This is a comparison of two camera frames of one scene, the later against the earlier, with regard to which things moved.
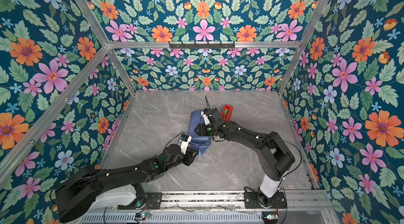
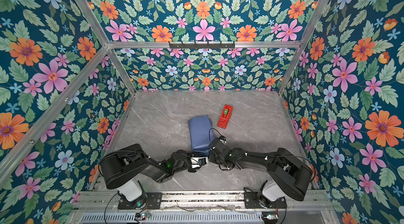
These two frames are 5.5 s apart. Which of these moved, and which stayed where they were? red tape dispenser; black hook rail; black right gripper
Moved: black right gripper
Stayed: red tape dispenser; black hook rail
